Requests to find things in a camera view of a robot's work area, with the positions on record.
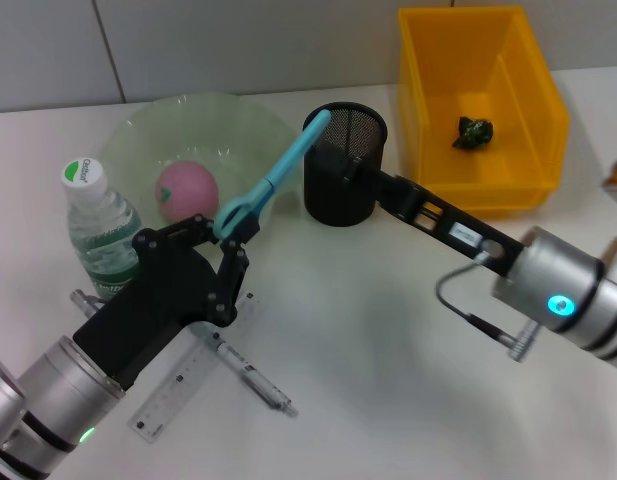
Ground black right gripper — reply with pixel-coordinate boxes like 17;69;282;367
376;171;525;278

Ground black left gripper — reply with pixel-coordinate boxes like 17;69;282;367
71;209;263;391

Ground pink toy peach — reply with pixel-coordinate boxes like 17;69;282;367
155;160;221;227

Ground green plastic wrapper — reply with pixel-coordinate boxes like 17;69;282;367
451;115;494;151

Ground blue scissors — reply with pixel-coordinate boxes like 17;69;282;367
212;109;333;241

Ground clear green-label water bottle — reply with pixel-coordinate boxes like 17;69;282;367
61;157;143;301

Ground black mesh pen holder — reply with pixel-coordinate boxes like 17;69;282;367
301;101;390;228

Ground green wavy glass fruit bowl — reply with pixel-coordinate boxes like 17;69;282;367
100;91;303;256

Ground grey transparent pen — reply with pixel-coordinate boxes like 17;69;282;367
207;329;300;418

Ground clear plastic ruler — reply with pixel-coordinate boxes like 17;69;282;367
127;292;264;444

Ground yellow plastic bin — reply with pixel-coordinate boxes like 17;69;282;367
397;4;572;221

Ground left arm cable with plug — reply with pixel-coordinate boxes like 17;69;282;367
70;288;109;320

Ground arm cable with plug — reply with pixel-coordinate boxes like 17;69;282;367
435;239;539;364
70;288;109;320

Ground right arm cable with plug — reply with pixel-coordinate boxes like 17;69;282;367
435;239;539;364

